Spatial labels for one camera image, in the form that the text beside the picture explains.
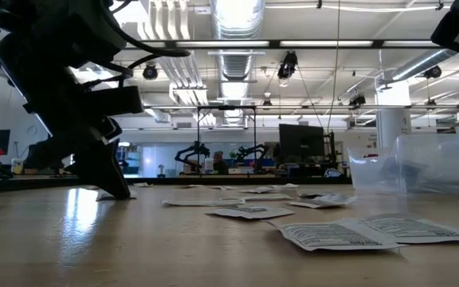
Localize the person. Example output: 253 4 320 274
212 150 229 175

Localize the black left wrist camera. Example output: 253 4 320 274
89 85 146 117

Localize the black overhead light bar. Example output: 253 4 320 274
0 38 440 50

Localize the black metal rig frame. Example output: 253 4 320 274
0 176 353 195

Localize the silver ventilation duct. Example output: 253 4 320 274
388 48 459 83
209 0 266 127

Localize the black camera cable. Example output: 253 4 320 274
108 0 193 87

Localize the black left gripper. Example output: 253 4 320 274
0 31 131 199

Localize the white rectangular ceiling duct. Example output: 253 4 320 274
69 59 173 124

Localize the black metal workstation frame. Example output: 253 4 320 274
195 104 258 165

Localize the blue storage shelf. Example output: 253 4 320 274
117 141 142 175

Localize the white round pillar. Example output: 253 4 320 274
375 81 413 149

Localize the black computer monitor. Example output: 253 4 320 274
279 123 326 157

